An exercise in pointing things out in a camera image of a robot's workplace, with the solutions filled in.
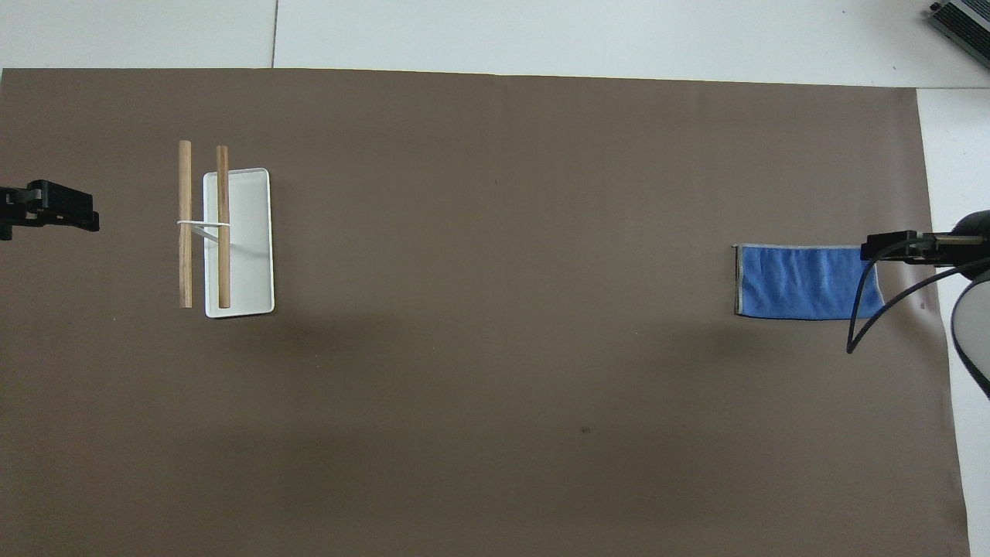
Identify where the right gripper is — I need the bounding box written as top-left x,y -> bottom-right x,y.
932,210 -> 990,271

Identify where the blue towel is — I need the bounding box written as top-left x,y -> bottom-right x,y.
732,243 -> 887,321

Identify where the white rack with wooden bars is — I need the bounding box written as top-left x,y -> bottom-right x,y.
176,139 -> 277,320

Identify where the black cable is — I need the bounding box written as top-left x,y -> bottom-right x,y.
846,236 -> 990,356

